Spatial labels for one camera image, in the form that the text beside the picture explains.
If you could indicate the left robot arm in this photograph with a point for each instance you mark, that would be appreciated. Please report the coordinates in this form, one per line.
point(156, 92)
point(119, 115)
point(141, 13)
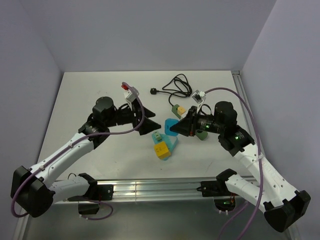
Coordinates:
point(36, 188)

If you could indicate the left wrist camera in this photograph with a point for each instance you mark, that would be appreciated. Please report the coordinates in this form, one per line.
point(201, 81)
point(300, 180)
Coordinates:
point(130, 93)

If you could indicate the teal triangular power strip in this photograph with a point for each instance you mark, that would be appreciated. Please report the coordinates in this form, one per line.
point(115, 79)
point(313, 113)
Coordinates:
point(171, 142)

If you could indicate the light green plug adapter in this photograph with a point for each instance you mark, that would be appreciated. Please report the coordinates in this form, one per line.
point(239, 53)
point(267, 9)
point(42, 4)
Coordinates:
point(156, 136)

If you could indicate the green power strip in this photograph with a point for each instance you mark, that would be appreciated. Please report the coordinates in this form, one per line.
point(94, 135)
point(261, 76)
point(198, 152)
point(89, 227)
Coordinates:
point(202, 135)

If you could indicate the small orange plug adapter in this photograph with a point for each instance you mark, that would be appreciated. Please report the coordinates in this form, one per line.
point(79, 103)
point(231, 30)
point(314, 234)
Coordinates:
point(181, 110)

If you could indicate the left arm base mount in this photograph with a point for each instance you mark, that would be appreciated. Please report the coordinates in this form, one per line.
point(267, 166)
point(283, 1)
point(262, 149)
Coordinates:
point(90, 204)

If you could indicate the yellow cube socket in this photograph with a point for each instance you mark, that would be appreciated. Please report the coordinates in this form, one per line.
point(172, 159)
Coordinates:
point(161, 150)

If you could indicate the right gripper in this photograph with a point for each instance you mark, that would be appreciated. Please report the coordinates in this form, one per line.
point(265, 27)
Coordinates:
point(188, 125)

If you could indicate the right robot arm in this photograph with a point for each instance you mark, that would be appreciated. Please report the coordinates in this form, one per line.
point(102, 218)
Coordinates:
point(280, 202)

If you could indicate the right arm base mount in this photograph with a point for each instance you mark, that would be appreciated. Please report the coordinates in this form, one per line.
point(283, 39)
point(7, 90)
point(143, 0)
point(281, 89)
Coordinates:
point(218, 188)

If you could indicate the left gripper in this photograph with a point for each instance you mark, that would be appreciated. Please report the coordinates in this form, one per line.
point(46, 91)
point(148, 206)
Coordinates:
point(148, 125)

